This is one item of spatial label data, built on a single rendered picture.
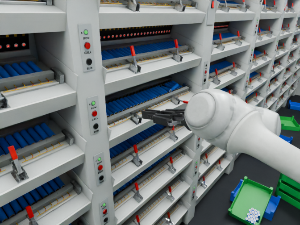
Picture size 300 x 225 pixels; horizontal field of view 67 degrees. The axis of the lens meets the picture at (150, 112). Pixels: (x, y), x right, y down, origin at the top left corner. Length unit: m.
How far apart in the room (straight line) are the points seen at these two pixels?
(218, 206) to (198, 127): 1.51
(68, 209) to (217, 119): 0.59
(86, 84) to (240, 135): 0.43
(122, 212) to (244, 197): 1.10
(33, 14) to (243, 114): 0.48
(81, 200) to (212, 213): 1.20
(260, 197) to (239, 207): 0.17
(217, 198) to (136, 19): 1.54
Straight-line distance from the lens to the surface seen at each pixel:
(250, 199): 1.94
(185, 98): 1.15
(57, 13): 0.62
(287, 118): 3.59
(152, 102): 0.99
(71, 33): 0.64
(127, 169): 0.97
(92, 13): 0.67
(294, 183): 2.05
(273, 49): 2.50
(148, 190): 1.17
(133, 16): 0.78
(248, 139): 0.47
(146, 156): 1.04
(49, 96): 0.63
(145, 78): 0.86
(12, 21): 0.58
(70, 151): 0.75
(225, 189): 2.08
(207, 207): 1.90
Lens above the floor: 1.33
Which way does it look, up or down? 23 degrees down
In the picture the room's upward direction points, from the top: straight up
